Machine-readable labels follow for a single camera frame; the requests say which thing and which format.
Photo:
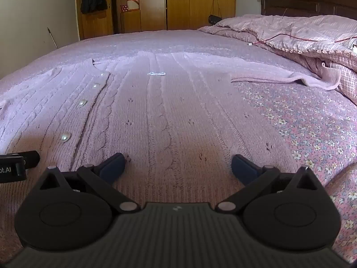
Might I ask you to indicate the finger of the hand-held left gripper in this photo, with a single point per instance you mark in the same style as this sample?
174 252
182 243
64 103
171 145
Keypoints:
29 159

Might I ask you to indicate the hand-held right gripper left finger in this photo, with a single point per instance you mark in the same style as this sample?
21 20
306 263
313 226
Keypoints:
113 167

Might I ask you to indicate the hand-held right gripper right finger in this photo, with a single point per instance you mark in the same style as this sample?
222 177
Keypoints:
243 170

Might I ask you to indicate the pink knit cardigan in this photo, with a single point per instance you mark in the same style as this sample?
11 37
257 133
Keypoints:
173 111

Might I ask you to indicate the floral pink bed sheet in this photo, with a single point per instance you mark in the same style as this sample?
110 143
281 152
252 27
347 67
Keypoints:
306 122

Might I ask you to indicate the pink checked quilt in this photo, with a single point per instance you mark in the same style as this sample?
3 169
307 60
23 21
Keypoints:
301 30

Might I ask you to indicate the black hanging pouch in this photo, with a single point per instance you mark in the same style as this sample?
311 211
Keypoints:
215 19

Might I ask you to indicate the red dotted box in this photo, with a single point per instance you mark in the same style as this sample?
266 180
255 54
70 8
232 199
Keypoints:
124 8

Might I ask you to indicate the wooden wardrobe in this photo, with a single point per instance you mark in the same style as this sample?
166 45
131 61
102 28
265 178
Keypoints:
178 2

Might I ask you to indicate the dark wooden headboard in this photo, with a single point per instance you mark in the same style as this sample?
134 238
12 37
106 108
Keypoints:
306 2

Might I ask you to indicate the thin stick against wall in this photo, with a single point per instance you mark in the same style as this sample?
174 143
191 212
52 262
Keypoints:
52 37

